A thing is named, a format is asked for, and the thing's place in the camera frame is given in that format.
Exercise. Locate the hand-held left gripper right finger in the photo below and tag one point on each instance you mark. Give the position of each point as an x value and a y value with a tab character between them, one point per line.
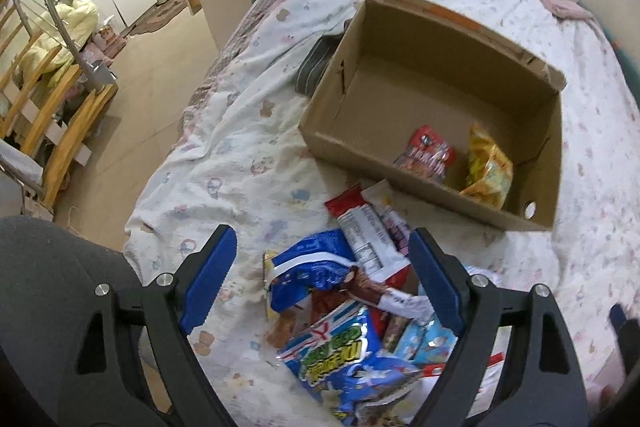
435	277

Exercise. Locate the teal bed sheet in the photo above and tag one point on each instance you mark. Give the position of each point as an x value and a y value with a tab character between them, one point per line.
617	42

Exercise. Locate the pale yellow duvet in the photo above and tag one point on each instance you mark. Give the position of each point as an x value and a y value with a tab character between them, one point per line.
65	32

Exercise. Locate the orange snack packet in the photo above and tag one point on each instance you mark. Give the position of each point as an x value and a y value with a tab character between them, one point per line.
282	329

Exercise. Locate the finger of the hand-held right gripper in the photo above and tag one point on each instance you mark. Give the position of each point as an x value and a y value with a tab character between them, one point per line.
622	322

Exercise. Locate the patterned floor rug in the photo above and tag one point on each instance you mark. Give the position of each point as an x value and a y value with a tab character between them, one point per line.
155	14

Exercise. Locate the yellow snack packet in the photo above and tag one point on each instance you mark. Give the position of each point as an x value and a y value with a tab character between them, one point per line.
487	169

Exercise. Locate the brown cardboard box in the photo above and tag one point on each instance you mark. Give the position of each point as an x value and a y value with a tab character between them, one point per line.
425	77

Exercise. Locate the wooden chair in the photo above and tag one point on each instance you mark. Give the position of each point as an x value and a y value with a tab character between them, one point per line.
50	107

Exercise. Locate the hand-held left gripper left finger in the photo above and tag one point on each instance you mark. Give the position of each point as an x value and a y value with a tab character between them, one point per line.
210	277

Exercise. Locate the pink white snack packet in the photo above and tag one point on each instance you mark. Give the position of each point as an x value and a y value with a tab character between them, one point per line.
395	222

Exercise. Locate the white red striped packet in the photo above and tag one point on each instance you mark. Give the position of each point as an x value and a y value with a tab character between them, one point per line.
492	372

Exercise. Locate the brown chocolate snack packet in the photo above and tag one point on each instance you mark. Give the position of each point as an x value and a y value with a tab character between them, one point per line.
367	287

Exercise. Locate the red white snack wrapper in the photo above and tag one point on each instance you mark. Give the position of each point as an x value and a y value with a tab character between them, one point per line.
357	232

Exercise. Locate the blue green snack bag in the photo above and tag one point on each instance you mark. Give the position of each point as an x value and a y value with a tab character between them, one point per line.
345	357

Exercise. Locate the grey striped cloth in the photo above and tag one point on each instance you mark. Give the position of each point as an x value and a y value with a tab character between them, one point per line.
315	62

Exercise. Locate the small red snack packet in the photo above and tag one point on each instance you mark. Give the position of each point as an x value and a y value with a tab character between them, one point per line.
425	154

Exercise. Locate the blue white chip bag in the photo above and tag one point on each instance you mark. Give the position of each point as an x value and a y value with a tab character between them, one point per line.
310	267

